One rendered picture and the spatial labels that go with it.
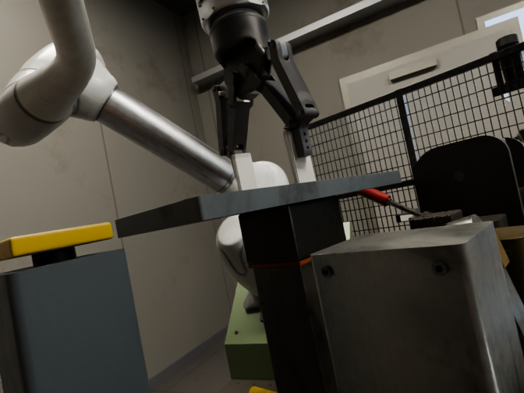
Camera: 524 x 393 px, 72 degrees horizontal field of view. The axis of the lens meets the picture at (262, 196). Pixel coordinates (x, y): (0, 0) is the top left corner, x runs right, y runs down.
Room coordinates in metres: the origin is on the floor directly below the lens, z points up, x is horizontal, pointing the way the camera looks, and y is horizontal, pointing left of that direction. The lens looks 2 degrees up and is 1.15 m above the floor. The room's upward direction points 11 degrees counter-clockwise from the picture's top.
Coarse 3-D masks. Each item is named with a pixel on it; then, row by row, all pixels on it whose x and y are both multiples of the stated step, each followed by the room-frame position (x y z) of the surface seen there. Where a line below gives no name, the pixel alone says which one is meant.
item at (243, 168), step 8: (232, 160) 0.48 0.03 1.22; (240, 160) 0.49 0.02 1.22; (248, 160) 0.49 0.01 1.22; (240, 168) 0.48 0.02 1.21; (248, 168) 0.49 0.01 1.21; (240, 176) 0.48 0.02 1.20; (248, 176) 0.49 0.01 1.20; (240, 184) 0.48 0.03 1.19; (248, 184) 0.49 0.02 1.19; (256, 184) 0.50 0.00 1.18
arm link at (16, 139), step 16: (16, 80) 0.71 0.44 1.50; (0, 96) 0.69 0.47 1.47; (0, 112) 0.69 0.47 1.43; (16, 112) 0.67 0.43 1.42; (0, 128) 0.71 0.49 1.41; (16, 128) 0.70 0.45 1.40; (32, 128) 0.70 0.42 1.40; (48, 128) 0.72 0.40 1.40; (16, 144) 0.76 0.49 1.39; (32, 144) 0.78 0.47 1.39
